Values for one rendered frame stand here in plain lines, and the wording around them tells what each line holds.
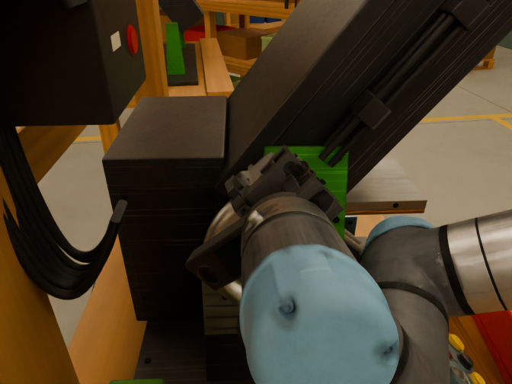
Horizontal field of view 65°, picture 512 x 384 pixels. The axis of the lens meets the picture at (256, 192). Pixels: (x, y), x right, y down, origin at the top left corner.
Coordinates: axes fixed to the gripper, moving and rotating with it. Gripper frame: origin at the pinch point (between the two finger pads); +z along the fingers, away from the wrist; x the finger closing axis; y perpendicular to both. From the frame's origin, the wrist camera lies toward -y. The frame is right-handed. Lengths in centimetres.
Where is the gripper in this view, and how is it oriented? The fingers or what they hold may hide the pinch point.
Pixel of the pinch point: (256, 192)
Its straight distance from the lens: 52.7
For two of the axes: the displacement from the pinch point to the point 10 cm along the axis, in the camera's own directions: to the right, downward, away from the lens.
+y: 7.1, -6.9, -1.5
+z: -0.5, -2.6, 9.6
